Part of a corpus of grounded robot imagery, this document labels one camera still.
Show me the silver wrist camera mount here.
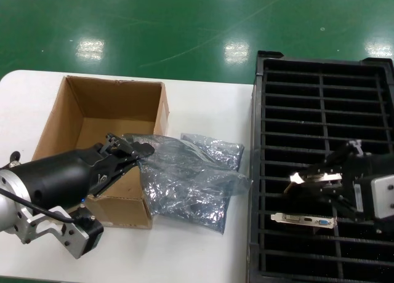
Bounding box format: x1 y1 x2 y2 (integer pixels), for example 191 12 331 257
353 172 394 219
18 199 106 261

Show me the graphics card with silver bracket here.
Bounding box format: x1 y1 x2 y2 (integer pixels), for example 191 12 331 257
283 171 343 199
270 213 339 234

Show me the black slotted plastic container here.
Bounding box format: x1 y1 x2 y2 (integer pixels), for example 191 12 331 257
246 50 394 283

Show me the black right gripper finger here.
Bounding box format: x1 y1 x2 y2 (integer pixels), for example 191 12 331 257
307 140 364 177
320 184 366 224

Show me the brown cardboard box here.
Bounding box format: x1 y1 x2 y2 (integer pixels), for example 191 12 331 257
31 75 171 231

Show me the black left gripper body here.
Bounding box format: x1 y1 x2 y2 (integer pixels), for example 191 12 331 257
14 142 111 210

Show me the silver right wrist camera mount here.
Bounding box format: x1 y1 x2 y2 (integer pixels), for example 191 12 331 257
353 172 394 219

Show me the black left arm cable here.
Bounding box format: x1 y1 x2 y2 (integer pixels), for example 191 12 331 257
0 187 78 225

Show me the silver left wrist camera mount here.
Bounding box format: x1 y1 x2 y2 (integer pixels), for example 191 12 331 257
18 199 106 261

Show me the crinkled silver antistatic bag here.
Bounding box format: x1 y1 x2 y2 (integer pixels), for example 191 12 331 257
153 132 246 234

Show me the translucent grey antistatic bag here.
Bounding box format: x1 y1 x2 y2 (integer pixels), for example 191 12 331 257
123 134 253 216

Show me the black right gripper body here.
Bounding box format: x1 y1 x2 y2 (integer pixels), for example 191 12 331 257
340 151 394 226

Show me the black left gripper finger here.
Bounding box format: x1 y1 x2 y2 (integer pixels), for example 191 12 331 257
90 156 145 200
98 132 156 165

